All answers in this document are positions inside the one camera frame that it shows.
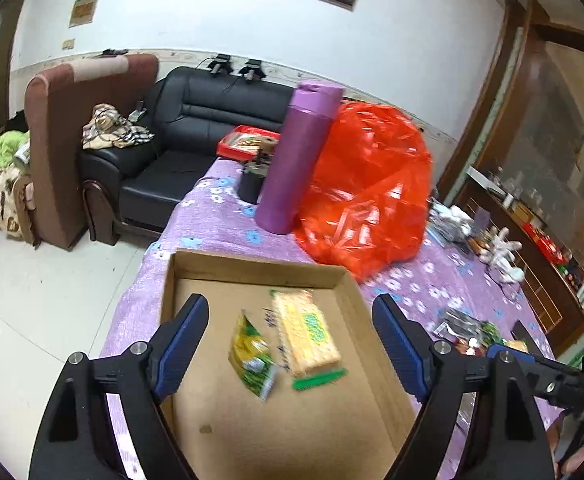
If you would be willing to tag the shallow cardboard box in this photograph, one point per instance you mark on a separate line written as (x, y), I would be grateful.
(252, 435)

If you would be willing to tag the red white snack packet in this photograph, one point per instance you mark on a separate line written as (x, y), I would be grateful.
(469, 346)

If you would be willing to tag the wall socket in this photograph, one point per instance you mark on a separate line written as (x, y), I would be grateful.
(68, 44)

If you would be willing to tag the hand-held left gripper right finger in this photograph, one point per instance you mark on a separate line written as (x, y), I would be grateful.
(399, 350)

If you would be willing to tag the silver foil snack packet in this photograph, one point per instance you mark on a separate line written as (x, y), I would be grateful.
(450, 324)

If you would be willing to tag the green cloth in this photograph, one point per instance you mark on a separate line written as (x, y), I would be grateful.
(4, 147)

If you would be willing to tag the plaid cloth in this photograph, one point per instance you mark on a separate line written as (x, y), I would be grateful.
(114, 127)

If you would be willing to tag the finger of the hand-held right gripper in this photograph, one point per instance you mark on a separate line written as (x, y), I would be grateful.
(536, 370)

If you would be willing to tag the red plastic bag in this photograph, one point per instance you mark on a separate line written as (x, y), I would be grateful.
(366, 185)

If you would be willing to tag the cracker packet with green edges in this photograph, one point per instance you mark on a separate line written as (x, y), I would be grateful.
(304, 340)

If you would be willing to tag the black leather sofa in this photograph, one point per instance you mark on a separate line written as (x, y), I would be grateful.
(172, 180)

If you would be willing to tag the brown armchair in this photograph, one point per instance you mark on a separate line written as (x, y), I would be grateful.
(57, 160)

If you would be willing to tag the wooden door frame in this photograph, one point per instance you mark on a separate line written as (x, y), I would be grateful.
(501, 85)

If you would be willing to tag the black gadget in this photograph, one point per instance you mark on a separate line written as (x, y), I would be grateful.
(220, 66)
(252, 71)

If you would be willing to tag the purple thermos bottle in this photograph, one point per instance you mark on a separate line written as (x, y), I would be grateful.
(292, 160)

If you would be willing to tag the white plush toy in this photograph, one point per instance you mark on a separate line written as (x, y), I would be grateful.
(504, 257)

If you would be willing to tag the green yellow snack packet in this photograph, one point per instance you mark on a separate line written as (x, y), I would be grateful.
(252, 355)

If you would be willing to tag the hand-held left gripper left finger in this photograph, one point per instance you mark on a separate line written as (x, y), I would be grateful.
(182, 350)

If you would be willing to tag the purple floral tablecloth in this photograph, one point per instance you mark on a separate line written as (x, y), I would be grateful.
(212, 225)

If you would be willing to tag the red tray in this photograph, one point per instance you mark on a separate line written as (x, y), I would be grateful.
(244, 141)

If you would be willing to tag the black smartphone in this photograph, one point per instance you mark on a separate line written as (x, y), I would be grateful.
(524, 332)

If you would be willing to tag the clear bag of dark items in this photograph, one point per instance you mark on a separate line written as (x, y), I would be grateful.
(446, 225)

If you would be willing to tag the red box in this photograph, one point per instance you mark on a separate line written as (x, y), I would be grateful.
(546, 245)

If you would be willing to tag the black cylindrical holder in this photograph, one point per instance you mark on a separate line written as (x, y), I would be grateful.
(251, 185)

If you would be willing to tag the green pea snack packet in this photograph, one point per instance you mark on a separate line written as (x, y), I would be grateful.
(490, 332)

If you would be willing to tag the wooden sideboard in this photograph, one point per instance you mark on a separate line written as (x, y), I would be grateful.
(536, 260)

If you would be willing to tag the yellow wall plaque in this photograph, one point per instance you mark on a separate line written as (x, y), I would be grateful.
(84, 10)

